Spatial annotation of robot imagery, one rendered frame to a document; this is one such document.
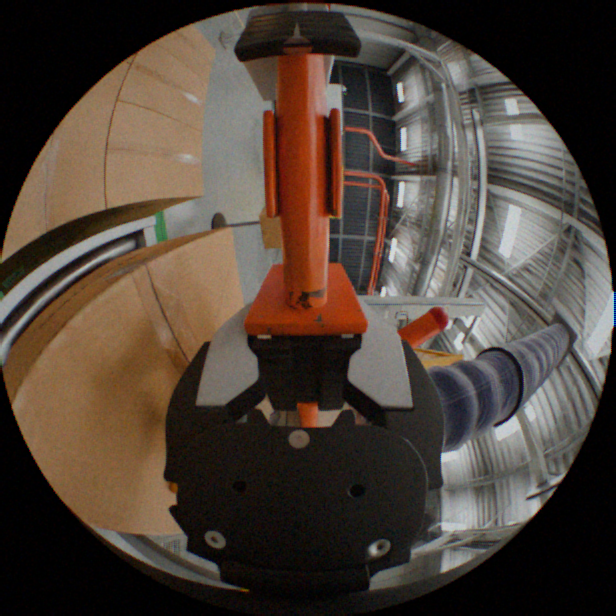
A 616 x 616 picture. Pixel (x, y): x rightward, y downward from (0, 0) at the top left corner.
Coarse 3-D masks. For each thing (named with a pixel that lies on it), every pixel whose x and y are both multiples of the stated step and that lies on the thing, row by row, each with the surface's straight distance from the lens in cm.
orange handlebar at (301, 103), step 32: (288, 64) 10; (320, 64) 11; (288, 96) 9; (320, 96) 9; (288, 128) 8; (320, 128) 8; (288, 160) 8; (320, 160) 8; (288, 192) 7; (320, 192) 7; (288, 224) 8; (320, 224) 8; (288, 256) 8; (320, 256) 8; (288, 288) 9; (320, 288) 8
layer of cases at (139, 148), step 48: (144, 48) 106; (192, 48) 139; (96, 96) 78; (144, 96) 90; (192, 96) 119; (48, 144) 65; (96, 144) 69; (144, 144) 80; (192, 144) 106; (48, 192) 59; (96, 192) 63; (144, 192) 74; (192, 192) 97; (48, 240) 65; (0, 288) 80
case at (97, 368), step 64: (128, 256) 39; (192, 256) 22; (64, 320) 15; (128, 320) 15; (192, 320) 21; (64, 384) 14; (128, 384) 16; (64, 448) 15; (128, 448) 17; (128, 512) 19
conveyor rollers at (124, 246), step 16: (128, 240) 65; (96, 256) 58; (112, 256) 61; (64, 272) 56; (80, 272) 56; (48, 288) 54; (64, 288) 55; (32, 304) 53; (48, 304) 54; (16, 320) 53; (32, 320) 54; (0, 336) 55; (16, 336) 53; (0, 352) 54
